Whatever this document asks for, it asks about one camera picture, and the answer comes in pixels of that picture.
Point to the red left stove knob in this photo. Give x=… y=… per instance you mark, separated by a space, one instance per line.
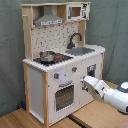
x=56 y=75

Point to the grey toy sink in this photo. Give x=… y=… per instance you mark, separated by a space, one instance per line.
x=79 y=51

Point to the black toy stovetop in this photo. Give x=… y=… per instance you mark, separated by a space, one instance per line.
x=58 y=59

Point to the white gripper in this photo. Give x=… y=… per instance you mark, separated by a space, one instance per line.
x=95 y=86

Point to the red right stove knob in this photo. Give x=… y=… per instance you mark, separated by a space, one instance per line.
x=74 y=69

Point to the wooden toy kitchen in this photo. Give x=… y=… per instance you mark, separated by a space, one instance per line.
x=40 y=84

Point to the white cabinet door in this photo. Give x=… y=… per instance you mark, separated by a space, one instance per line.
x=90 y=73

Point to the silver toy pot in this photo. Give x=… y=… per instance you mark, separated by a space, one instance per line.
x=47 y=56

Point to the wooden table top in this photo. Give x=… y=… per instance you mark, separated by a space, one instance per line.
x=93 y=115

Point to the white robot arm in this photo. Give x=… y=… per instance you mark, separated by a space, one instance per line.
x=117 y=98

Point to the toy oven door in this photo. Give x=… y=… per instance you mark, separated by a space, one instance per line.
x=64 y=96

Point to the white toy microwave door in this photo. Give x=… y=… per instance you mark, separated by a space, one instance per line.
x=77 y=11

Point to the red stove knob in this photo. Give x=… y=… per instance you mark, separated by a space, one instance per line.
x=74 y=69
x=56 y=75

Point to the black toy faucet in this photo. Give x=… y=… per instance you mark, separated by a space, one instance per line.
x=71 y=44

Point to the grey range hood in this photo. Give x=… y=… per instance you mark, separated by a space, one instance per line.
x=48 y=18

